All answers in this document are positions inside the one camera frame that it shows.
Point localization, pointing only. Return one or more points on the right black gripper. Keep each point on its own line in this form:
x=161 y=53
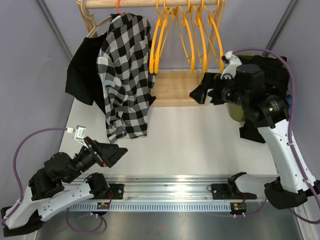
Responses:
x=211 y=80

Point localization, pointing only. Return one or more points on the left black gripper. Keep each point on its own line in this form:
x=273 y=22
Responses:
x=105 y=154

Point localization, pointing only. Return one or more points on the black white checkered shirt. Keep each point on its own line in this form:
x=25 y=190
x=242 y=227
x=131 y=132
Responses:
x=123 y=68

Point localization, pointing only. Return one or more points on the red orange hanger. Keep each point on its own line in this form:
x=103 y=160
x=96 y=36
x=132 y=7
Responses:
x=118 y=7

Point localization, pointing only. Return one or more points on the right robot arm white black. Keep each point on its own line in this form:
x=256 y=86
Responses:
x=269 y=114

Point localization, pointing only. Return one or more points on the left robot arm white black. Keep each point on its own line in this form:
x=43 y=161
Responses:
x=43 y=197

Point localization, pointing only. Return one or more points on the orange hanger empty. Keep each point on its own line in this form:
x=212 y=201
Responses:
x=208 y=22
x=182 y=20

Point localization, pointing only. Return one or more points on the black t-shirt on rack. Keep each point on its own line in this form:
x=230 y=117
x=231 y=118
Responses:
x=82 y=81

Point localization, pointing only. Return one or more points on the blue checked shirt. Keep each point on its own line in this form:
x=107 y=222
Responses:
x=289 y=100

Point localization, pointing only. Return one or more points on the wooden clothes rack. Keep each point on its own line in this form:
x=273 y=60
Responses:
x=172 y=87

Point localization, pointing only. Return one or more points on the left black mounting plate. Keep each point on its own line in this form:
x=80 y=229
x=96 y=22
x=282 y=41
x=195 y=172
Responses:
x=116 y=190

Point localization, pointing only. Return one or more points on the black mounting plate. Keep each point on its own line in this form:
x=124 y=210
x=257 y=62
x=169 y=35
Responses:
x=116 y=190
x=221 y=191

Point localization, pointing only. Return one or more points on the green laundry basket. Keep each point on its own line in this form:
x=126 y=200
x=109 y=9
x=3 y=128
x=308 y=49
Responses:
x=236 y=112

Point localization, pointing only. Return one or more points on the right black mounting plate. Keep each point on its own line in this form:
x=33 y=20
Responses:
x=221 y=191

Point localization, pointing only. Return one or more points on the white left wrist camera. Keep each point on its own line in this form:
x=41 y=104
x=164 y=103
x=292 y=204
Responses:
x=79 y=133

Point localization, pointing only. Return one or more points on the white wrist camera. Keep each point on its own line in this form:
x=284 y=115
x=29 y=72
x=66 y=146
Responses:
x=79 y=133
x=232 y=62

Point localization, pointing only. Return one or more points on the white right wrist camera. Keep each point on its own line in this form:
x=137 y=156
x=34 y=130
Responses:
x=232 y=62

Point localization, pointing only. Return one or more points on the aluminium rail base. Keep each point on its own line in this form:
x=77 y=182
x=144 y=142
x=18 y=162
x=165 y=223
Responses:
x=166 y=188

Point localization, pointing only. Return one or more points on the white slotted cable duct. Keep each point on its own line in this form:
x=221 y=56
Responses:
x=94 y=206

